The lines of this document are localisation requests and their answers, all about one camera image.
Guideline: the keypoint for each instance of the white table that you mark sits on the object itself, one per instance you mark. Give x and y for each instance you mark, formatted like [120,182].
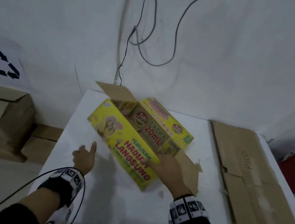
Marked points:
[120,204]

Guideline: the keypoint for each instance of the taped small cardboard box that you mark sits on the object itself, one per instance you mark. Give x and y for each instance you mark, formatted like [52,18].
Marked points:
[242,149]

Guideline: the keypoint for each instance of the clear tape scrap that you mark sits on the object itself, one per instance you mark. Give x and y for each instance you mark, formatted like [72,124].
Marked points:
[160,194]

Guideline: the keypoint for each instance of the small low cardboard box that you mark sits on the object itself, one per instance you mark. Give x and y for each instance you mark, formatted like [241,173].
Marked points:
[37,148]
[121,134]

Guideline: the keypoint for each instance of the white recycling symbol sign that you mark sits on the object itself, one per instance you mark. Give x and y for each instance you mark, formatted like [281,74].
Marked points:
[6,44]

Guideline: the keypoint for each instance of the person's left hand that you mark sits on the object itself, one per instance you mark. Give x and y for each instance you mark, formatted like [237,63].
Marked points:
[84,159]

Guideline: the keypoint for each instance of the person's right hand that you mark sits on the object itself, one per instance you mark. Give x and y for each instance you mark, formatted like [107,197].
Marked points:
[172,174]

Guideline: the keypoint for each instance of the person's left forearm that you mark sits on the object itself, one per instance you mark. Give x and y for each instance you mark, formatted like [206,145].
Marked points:
[36,204]

